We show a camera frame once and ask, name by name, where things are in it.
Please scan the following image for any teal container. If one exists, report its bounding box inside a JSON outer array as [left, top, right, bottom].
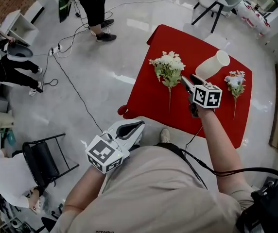
[[2, 129, 16, 147]]

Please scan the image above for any pale blue flower bouquet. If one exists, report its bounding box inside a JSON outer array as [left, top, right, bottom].
[[224, 70, 246, 120]]

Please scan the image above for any red tablecloth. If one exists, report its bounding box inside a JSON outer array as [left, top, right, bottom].
[[117, 24, 253, 150]]

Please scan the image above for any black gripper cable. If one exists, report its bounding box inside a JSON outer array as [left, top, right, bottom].
[[181, 126, 278, 190]]

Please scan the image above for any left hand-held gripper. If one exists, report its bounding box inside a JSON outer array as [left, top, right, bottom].
[[85, 119, 146, 174]]

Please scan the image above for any white ceramic vase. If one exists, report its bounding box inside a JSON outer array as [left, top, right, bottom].
[[194, 50, 231, 79]]

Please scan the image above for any person's right forearm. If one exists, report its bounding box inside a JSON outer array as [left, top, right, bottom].
[[197, 107, 243, 194]]

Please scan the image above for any person's right shoe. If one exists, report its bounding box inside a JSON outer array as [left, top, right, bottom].
[[159, 128, 171, 144]]

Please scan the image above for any person's left forearm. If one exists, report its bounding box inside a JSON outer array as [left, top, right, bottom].
[[63, 166, 107, 212]]

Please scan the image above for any long black floor cable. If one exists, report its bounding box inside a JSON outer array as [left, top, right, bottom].
[[51, 52, 104, 133]]

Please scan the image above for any person's torso in beige shirt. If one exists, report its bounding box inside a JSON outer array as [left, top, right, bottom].
[[50, 146, 254, 233]]

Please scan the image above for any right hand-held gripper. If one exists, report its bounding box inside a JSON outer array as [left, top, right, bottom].
[[180, 74, 223, 118]]

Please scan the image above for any black chest-mounted device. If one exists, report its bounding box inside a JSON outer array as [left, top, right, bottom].
[[236, 175, 278, 233]]

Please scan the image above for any row of water jugs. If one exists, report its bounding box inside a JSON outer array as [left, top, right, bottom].
[[236, 0, 272, 37]]

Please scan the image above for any white power strip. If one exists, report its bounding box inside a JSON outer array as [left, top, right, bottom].
[[49, 45, 61, 57]]

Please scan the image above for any small white open cabinet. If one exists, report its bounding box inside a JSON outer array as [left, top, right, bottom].
[[0, 9, 39, 47]]

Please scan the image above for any white flower bouquet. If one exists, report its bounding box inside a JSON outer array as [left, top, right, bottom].
[[148, 50, 186, 113]]

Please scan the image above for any black folding chair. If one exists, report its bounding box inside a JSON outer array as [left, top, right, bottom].
[[22, 133, 80, 189]]

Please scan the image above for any grey rounded shell device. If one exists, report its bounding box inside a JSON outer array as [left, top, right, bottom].
[[6, 44, 34, 63]]

